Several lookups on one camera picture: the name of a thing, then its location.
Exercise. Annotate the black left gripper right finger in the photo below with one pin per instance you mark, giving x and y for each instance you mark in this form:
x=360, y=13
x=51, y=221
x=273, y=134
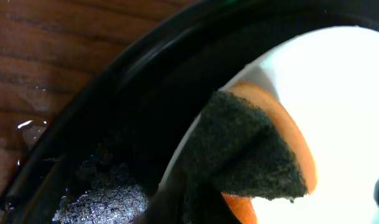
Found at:
x=209, y=207

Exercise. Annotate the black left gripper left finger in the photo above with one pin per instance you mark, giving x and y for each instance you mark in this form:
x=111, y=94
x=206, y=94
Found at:
x=166, y=206

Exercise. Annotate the orange green sponge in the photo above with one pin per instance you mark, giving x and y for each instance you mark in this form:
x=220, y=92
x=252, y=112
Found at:
x=245, y=144

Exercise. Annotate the light green plate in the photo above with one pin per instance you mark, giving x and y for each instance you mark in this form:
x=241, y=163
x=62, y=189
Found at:
x=328, y=81

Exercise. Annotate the round black tray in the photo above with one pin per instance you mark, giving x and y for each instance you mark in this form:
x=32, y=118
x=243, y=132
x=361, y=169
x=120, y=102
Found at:
x=127, y=121

